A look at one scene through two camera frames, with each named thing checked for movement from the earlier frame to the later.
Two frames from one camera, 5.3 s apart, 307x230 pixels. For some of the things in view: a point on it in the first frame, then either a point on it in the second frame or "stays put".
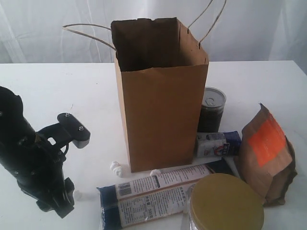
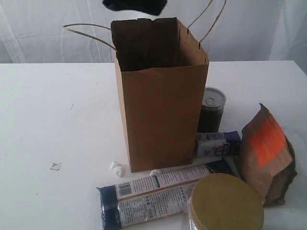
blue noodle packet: [158, 197] stays put
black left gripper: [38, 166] → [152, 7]
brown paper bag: [161, 67] stays put
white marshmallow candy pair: [117, 169] stays put
